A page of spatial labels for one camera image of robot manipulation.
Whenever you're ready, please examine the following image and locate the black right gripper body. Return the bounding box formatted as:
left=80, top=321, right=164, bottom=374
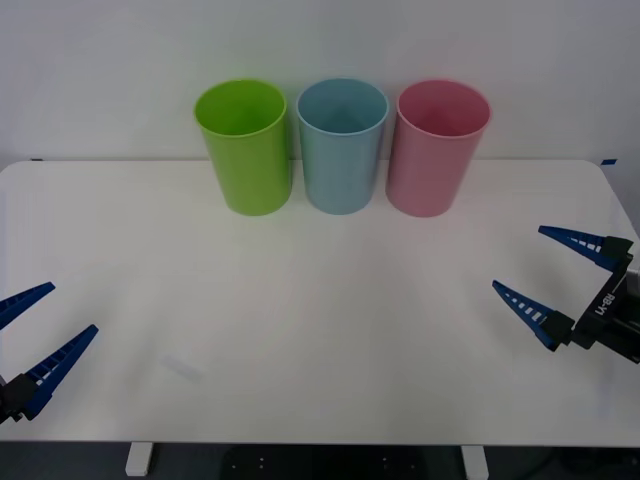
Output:
left=571, top=253, right=640, bottom=365

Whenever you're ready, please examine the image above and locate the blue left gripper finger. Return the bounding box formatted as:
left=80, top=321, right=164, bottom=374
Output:
left=0, top=281, right=57, bottom=332
left=9, top=324, right=100, bottom=422

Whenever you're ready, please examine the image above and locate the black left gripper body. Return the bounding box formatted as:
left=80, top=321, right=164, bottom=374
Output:
left=0, top=379, right=24, bottom=427

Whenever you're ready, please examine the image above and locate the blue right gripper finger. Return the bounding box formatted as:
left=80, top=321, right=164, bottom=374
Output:
left=537, top=224, right=635, bottom=275
left=491, top=279, right=577, bottom=354

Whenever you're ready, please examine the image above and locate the white table leg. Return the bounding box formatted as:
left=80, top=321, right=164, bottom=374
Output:
left=460, top=444, right=490, bottom=480
left=124, top=443, right=154, bottom=477

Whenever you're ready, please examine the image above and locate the pink plastic bin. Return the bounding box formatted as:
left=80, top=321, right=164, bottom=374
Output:
left=384, top=78, right=492, bottom=219

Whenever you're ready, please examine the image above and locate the pale blue plastic bin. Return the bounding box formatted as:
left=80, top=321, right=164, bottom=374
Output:
left=294, top=76, right=391, bottom=216

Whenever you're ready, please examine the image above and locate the yellow-green plastic bin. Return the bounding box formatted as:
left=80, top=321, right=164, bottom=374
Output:
left=192, top=78, right=293, bottom=218

